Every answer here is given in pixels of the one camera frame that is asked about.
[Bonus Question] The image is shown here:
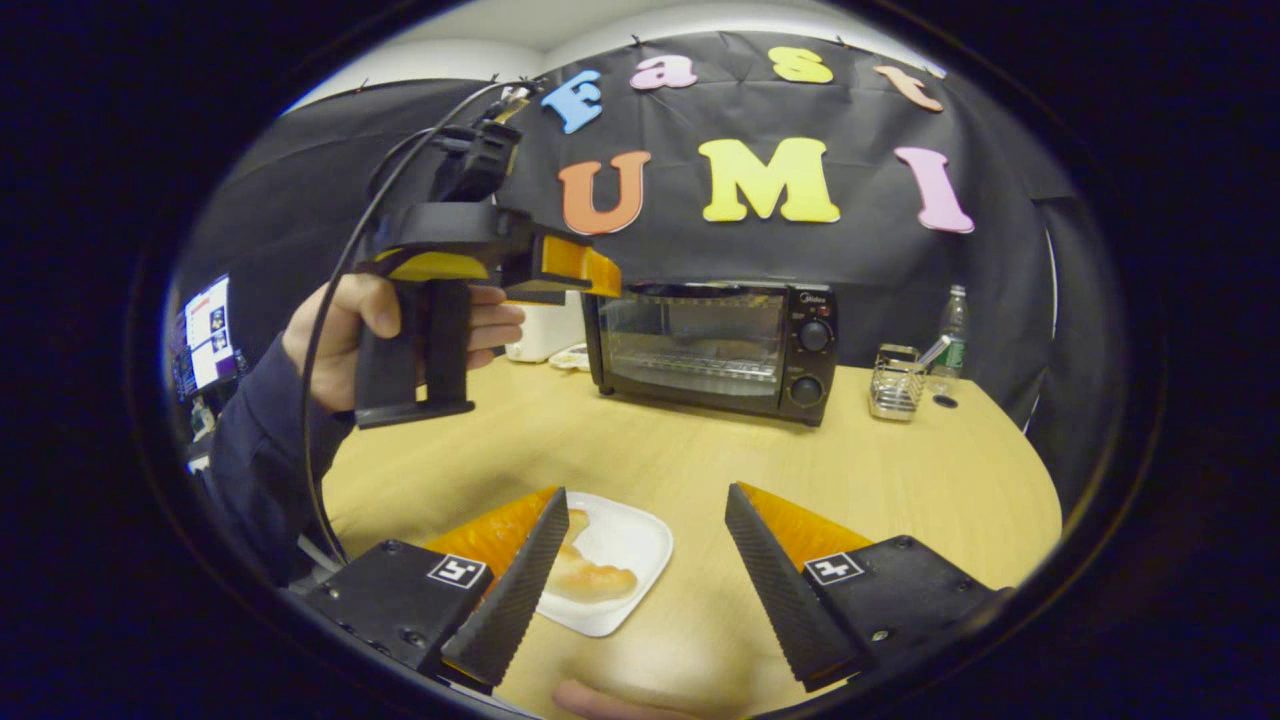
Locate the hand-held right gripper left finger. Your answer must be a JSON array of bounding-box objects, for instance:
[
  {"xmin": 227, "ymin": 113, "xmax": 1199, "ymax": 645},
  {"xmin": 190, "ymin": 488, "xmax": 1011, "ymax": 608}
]
[{"xmin": 303, "ymin": 487, "xmax": 571, "ymax": 691}]

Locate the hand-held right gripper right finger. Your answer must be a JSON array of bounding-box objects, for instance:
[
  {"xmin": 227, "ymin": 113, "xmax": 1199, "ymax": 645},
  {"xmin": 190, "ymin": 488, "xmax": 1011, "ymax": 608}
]
[{"xmin": 725, "ymin": 482, "xmax": 1011, "ymax": 693}]

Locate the golden croissant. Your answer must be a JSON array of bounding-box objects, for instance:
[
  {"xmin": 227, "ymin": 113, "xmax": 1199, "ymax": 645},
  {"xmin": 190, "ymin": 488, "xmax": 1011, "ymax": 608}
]
[{"xmin": 545, "ymin": 508, "xmax": 638, "ymax": 603}]

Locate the black electric oven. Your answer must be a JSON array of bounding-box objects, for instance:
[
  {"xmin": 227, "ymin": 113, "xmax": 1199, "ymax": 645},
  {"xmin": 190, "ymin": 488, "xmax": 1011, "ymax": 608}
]
[{"xmin": 583, "ymin": 280, "xmax": 839, "ymax": 428}]

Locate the white toaster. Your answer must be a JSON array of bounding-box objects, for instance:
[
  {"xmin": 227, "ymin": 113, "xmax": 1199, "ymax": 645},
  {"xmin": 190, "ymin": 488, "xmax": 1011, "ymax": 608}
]
[{"xmin": 503, "ymin": 290, "xmax": 589, "ymax": 364}]

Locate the white square plate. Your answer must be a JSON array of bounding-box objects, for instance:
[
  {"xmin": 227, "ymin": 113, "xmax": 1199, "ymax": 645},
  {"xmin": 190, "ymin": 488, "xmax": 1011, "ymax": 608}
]
[{"xmin": 535, "ymin": 492, "xmax": 674, "ymax": 638}]

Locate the computer monitor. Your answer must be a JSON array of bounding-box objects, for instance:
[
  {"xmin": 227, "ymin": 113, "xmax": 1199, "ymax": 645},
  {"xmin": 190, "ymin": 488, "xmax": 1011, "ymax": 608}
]
[{"xmin": 180, "ymin": 275, "xmax": 239, "ymax": 401}]

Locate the black backdrop cloth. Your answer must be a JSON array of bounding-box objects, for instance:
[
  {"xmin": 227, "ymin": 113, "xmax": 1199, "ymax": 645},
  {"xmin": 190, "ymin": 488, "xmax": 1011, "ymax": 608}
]
[{"xmin": 170, "ymin": 30, "xmax": 1126, "ymax": 521}]

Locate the clear bottle green label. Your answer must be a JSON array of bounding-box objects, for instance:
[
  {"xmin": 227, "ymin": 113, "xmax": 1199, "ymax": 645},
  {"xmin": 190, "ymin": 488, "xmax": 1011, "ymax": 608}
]
[{"xmin": 935, "ymin": 285, "xmax": 971, "ymax": 396}]

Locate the metal wire basket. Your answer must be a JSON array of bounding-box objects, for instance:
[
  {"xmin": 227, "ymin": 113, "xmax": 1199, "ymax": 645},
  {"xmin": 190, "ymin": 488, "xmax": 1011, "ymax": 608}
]
[{"xmin": 868, "ymin": 343, "xmax": 926, "ymax": 421}]

